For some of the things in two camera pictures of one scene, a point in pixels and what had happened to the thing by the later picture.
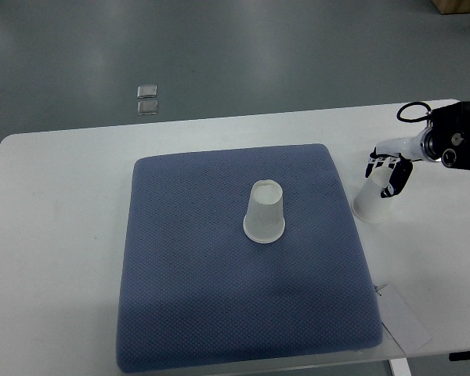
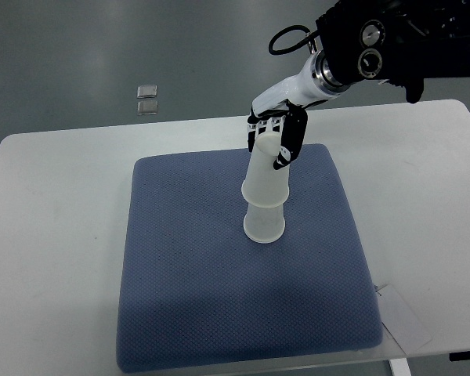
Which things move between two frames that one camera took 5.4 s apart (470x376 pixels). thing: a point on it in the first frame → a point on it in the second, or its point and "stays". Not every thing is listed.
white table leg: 400,367 stays
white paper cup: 367,204 → 265,186
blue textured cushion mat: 193,288 stays
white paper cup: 265,220 stays
